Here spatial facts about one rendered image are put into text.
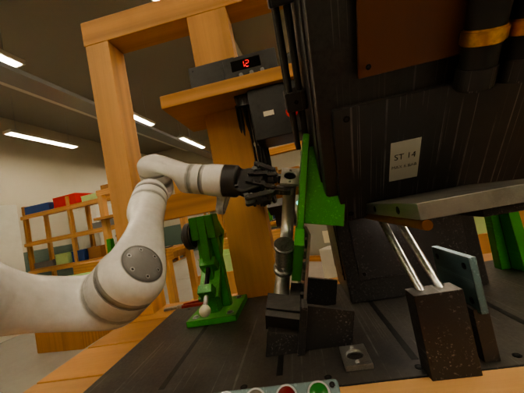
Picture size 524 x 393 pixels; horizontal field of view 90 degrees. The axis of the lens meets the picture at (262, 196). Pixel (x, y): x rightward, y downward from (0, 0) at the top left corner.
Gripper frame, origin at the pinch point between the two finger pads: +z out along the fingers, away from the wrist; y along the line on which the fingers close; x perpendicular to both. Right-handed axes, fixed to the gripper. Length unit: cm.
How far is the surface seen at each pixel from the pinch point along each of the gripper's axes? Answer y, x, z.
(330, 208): -11.2, -4.8, 8.6
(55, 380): -38, 27, -46
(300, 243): -18.3, -3.3, 3.7
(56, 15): 379, 24, -371
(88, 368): -35, 28, -41
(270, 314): -26.0, 7.5, -0.7
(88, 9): 392, 20, -324
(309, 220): -12.9, -3.1, 5.2
